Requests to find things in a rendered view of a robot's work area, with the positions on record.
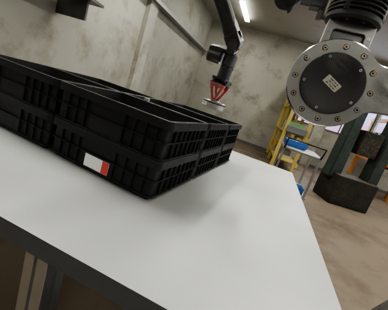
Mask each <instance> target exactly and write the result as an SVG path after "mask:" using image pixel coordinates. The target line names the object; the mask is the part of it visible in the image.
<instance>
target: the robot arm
mask: <svg viewBox="0 0 388 310"><path fill-rule="evenodd" d="M300 1H301V3H300V5H303V6H309V10H312V11H316V12H317V15H316V17H315V20H320V17H321V15H322V13H323V11H324V9H325V6H326V3H327V1H328V0H275V5H276V6H277V7H278V8H279V9H280V10H286V11H287V14H288V13H290V12H291V11H292V9H293V8H294V7H296V5H297V4H298V2H300ZM214 3H215V6H216V9H217V13H218V15H219V19H220V22H221V25H222V31H223V34H224V41H225V44H226V46H220V45H217V44H213V45H210V46H209V49H208V52H207V55H206V59H207V60H208V61H210V62H214V63H217V64H220V63H221V62H222V64H221V66H220V69H219V72H218V74H217V76H215V75H212V78H213V79H212V80H211V81H210V86H211V100H212V101H214V100H216V101H219V100H220V99H221V98H222V97H223V96H224V95H225V94H226V93H227V92H228V91H229V90H230V86H231V85H232V83H231V82H230V81H229V80H230V77H231V75H232V72H233V69H234V67H235V64H236V61H237V59H238V57H237V56H236V53H237V52H238V51H239V49H240V48H241V47H242V45H243V43H244V39H243V35H242V33H241V30H240V27H239V25H238V22H237V20H236V18H235V14H234V12H233V8H232V5H231V2H230V0H214ZM214 86H215V97H214ZM218 89H219V91H218ZM223 90H224V92H223V93H222V94H221V95H220V93H221V92H222V91H223ZM219 95H220V97H219V98H217V97H218V96H219Z"/></svg>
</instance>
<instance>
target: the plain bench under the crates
mask: <svg viewBox="0 0 388 310"><path fill-rule="evenodd" d="M0 236H1V237H2V238H4V239H6V240H8V241H9V242H11V243H13V244H14V245H16V246H18V247H20V248H21V249H23V250H24V251H26V254H25V260H24V264H23V270H22V276H21V280H20V286H19V290H18V297H17V303H16V307H15V310H56V307H57V302H58V298H59V293H60V289H61V285H62V280H63V275H64V274H66V275H68V276H69V277H71V278H73V279H74V280H76V281H78V282H79V283H81V284H83V285H85V286H86V287H88V288H90V289H91V290H93V291H95V292H97V293H98V294H100V295H102V296H104V297H105V298H107V299H109V300H110V301H112V302H114V303H116V304H117V305H119V306H121V307H122V308H124V309H126V310H342V309H341V306H340V304H339V301H338V298H337V296H336V292H335V290H334V287H333V284H332V281H331V279H330V276H329V274H328V270H327V268H326V265H325V262H324V259H323V257H322V254H321V251H320V248H319V246H318V243H317V240H316V237H315V235H314V232H313V229H312V226H311V224H310V221H309V218H308V215H307V212H306V210H305V207H304V204H303V201H302V199H301V195H300V193H299V190H298V188H297V184H296V182H295V179H294V177H293V173H291V172H289V171H286V170H283V169H280V168H278V167H275V166H273V165H270V164H267V163H265V162H262V161H258V160H257V159H253V158H251V157H248V156H245V155H243V154H240V153H237V152H234V151H232V153H231V155H230V157H229V161H228V162H226V163H224V164H221V165H219V166H217V167H215V168H213V169H211V170H209V171H207V172H205V173H203V174H201V175H199V176H197V177H195V178H191V179H190V180H189V181H187V182H185V183H183V184H181V185H179V186H177V187H175V188H173V189H171V190H169V191H167V192H165V193H163V194H161V195H159V196H157V197H155V198H153V199H143V198H141V197H139V196H137V195H135V194H133V193H131V192H130V191H128V190H126V189H124V188H122V187H120V186H118V185H116V184H114V183H112V182H110V181H108V180H106V179H104V178H102V177H100V176H98V175H96V174H94V173H92V172H90V171H88V170H86V169H84V168H82V167H80V166H79V165H77V164H75V163H73V162H71V161H69V160H67V159H65V158H63V157H61V156H59V155H57V154H56V153H55V152H53V151H51V150H50V149H47V148H43V147H42V146H39V145H37V144H36V143H33V142H32V141H29V140H27V139H26V138H24V137H22V136H20V135H18V134H16V133H14V132H12V131H10V130H8V129H6V128H4V127H2V126H0Z"/></svg>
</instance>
